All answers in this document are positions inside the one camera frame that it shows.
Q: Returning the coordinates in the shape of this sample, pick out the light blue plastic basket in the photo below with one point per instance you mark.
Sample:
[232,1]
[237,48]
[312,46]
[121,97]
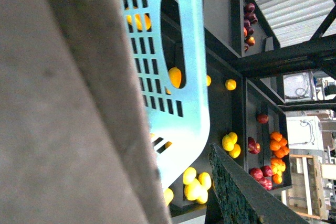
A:
[168,45]

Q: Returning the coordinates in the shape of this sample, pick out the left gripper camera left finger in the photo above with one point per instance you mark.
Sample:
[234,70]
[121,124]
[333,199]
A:
[75,144]

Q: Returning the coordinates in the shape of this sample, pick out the black upper produce tray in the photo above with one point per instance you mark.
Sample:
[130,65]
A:
[263,116]

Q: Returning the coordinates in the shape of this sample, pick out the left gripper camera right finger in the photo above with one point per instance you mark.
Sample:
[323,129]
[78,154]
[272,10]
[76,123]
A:
[238,198]

